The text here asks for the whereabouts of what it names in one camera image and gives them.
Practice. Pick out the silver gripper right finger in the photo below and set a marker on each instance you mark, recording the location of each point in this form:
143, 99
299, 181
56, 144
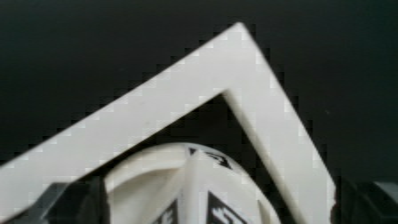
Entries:
367, 203

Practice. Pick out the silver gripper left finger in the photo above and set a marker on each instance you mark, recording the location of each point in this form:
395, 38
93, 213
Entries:
72, 204

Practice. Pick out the white stool leg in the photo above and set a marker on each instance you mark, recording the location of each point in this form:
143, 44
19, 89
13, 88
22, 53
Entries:
203, 197

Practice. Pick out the white U-shaped fence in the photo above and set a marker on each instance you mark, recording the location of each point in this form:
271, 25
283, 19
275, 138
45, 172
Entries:
221, 71

